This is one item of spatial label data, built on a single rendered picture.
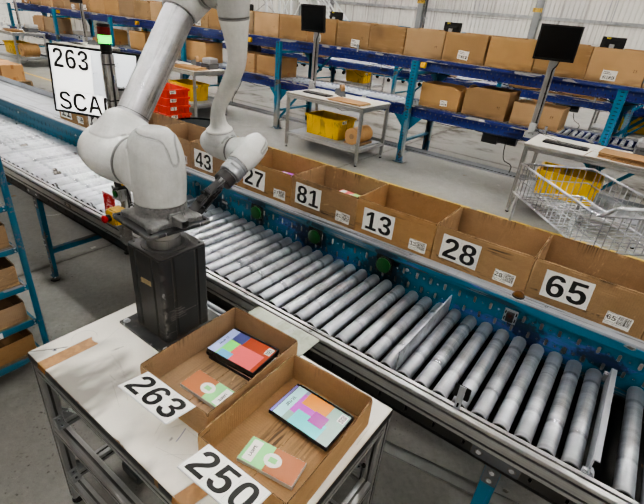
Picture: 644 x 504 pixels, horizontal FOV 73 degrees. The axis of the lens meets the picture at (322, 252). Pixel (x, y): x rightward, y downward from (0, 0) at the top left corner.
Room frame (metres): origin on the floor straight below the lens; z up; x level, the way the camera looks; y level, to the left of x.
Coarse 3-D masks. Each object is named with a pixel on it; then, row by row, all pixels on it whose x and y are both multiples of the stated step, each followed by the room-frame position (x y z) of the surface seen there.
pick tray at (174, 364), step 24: (240, 312) 1.23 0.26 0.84; (192, 336) 1.08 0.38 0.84; (216, 336) 1.17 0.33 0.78; (264, 336) 1.17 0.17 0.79; (288, 336) 1.11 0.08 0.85; (168, 360) 1.00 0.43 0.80; (192, 360) 1.06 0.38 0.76; (168, 384) 0.95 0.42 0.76; (240, 384) 0.98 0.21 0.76; (216, 408) 0.80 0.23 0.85
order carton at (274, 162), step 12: (264, 156) 2.51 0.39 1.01; (276, 156) 2.55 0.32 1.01; (288, 156) 2.50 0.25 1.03; (264, 168) 2.21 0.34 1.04; (276, 168) 2.55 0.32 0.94; (288, 168) 2.50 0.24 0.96; (300, 168) 2.45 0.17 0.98; (312, 168) 2.26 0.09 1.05; (240, 180) 2.32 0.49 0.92; (276, 180) 2.17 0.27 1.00; (288, 180) 2.12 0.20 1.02; (264, 192) 2.21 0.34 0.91; (288, 192) 2.12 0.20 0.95; (288, 204) 2.12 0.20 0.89
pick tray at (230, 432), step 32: (256, 384) 0.89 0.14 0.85; (288, 384) 1.00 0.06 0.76; (320, 384) 0.97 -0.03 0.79; (224, 416) 0.79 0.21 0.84; (256, 416) 0.86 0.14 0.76; (224, 448) 0.75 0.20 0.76; (288, 448) 0.77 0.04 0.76; (320, 448) 0.78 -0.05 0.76; (256, 480) 0.61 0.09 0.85; (320, 480) 0.68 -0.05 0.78
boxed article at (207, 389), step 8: (192, 376) 0.98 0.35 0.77; (200, 376) 0.98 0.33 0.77; (208, 376) 0.98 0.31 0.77; (184, 384) 0.94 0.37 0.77; (192, 384) 0.94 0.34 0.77; (200, 384) 0.95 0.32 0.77; (208, 384) 0.95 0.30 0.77; (216, 384) 0.95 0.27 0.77; (192, 392) 0.92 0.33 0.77; (200, 392) 0.92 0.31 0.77; (208, 392) 0.92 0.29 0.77; (216, 392) 0.92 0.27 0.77; (224, 392) 0.93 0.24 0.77; (232, 392) 0.93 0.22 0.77; (208, 400) 0.89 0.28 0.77; (216, 400) 0.89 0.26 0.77
